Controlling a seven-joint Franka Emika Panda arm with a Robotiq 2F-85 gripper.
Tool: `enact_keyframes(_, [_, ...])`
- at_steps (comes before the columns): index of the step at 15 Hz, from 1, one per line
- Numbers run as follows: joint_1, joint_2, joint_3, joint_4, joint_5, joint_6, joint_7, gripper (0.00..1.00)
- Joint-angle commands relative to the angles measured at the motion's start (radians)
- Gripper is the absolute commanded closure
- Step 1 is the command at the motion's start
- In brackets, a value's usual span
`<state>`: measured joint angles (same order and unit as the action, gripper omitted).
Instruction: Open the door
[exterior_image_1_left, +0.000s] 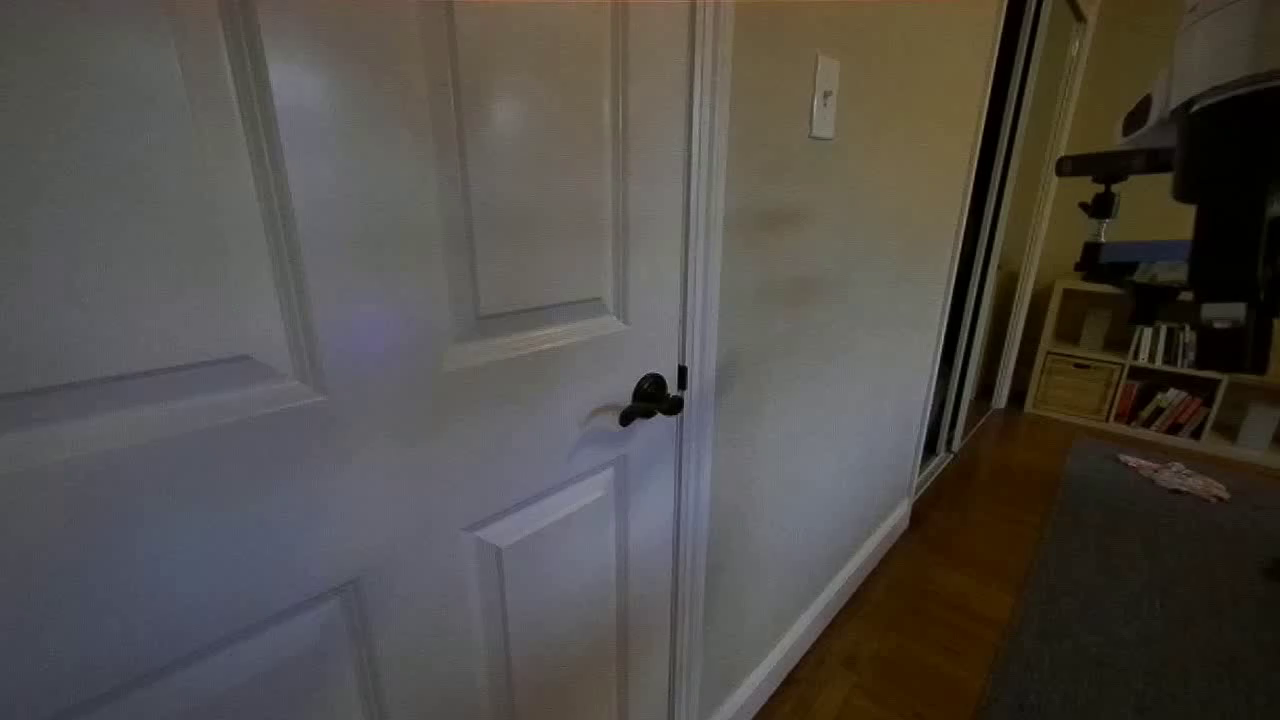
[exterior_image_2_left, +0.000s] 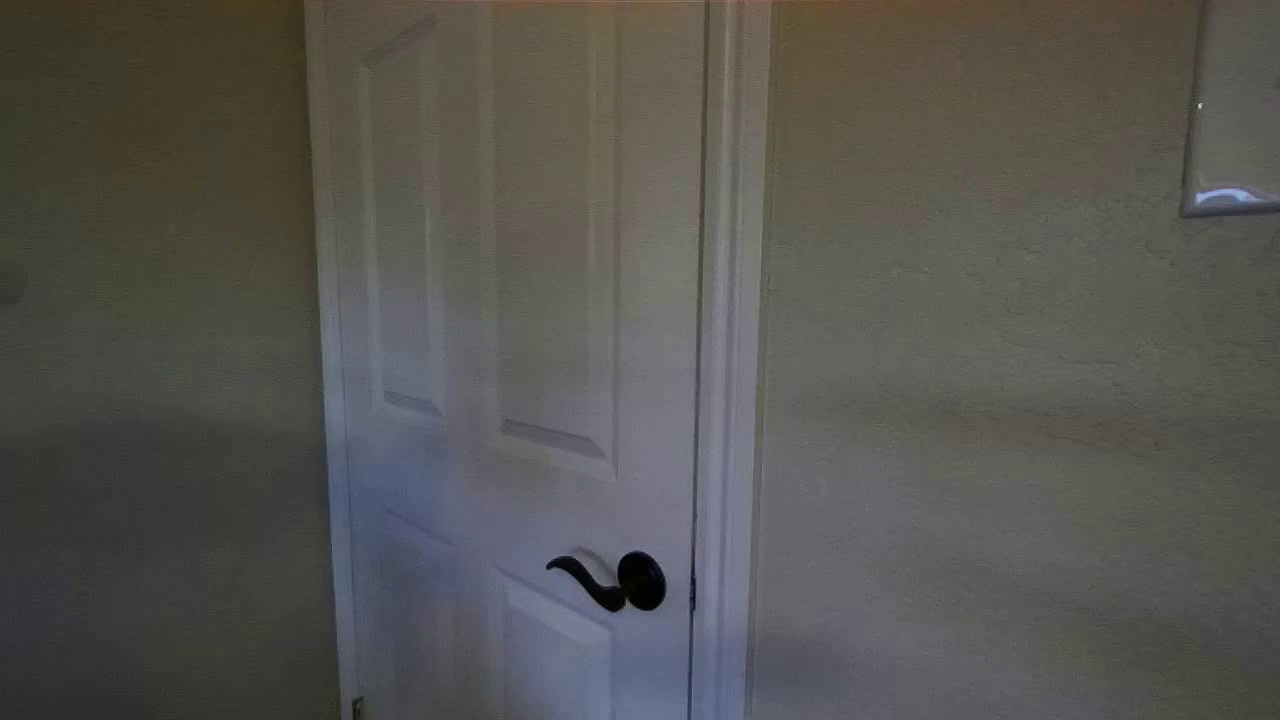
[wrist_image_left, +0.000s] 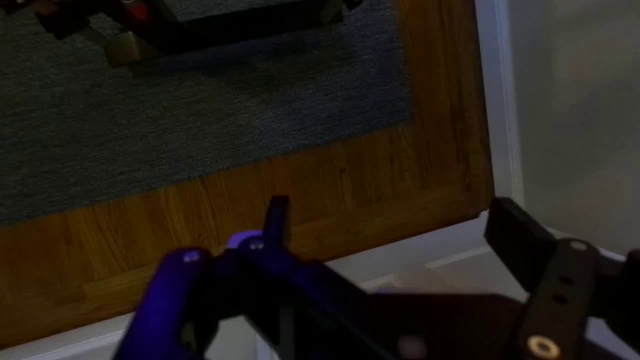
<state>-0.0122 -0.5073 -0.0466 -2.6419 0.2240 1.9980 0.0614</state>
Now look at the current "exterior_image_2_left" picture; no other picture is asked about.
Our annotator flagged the white panel door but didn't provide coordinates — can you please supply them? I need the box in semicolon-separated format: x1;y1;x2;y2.
306;0;710;720

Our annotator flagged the black lever door handle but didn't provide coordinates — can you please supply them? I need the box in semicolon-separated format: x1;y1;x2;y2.
550;550;668;611

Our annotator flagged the white door frame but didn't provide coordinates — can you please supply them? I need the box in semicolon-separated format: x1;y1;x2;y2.
688;0;778;720

